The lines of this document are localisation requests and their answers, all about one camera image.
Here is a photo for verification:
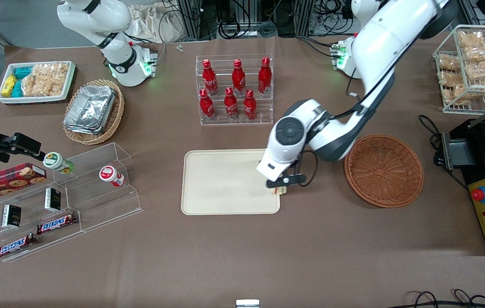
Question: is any black cable bundle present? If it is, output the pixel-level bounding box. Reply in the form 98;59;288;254
313;0;354;33
216;16;278;40

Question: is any green lid drink bottle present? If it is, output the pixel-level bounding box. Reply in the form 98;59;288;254
43;152;74;175

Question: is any red cola bottle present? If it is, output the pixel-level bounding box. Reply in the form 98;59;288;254
199;89;215;121
258;57;272;95
243;89;257;121
232;59;246;96
224;87;239;120
202;59;219;96

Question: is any beige plastic tray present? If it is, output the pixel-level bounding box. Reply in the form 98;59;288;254
181;148;281;215

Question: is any round brown wicker basket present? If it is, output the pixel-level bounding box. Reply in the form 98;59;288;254
344;134;424;209

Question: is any clear acrylic bottle rack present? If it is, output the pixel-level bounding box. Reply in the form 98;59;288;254
195;54;274;126

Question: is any white plastic bin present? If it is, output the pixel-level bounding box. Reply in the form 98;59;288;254
0;61;76;104

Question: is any oval light wicker basket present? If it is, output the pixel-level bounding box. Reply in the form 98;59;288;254
62;79;125;145

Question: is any Snickers chocolate bar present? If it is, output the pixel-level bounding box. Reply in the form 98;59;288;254
37;213;78;235
0;233;38;260

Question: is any red cookie box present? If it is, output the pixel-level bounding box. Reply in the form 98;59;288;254
0;163;48;204

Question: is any crumpled beige paper bag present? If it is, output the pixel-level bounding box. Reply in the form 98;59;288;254
127;4;185;43

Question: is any aluminium foil tray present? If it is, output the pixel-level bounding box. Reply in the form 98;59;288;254
63;85;116;131
63;116;108;136

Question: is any aluminium frame post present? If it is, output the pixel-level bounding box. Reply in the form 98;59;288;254
296;0;316;37
177;0;203;41

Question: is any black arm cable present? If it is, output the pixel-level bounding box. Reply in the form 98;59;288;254
298;71;398;188

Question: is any clear rice cracker bag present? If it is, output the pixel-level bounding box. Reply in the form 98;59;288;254
33;63;54;97
22;73;38;97
50;63;70;96

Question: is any black floor cable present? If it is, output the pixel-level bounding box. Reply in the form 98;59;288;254
399;289;485;308

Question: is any clear acrylic stepped shelf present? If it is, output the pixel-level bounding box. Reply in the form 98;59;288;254
52;142;143;234
0;169;84;262

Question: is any red lid drink bottle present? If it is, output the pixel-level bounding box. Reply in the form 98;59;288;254
99;166;125;187

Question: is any clear fried snack bag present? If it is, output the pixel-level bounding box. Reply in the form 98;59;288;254
463;45;485;62
437;54;461;72
458;30;485;47
465;60;485;81
443;84;478;105
438;70;465;87

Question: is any small black box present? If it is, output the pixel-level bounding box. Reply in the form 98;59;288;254
45;187;62;213
1;204;22;228

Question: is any black base cable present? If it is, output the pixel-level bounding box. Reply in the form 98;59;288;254
296;36;342;59

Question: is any yellow snack packet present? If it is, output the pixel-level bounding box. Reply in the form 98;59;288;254
1;75;18;98

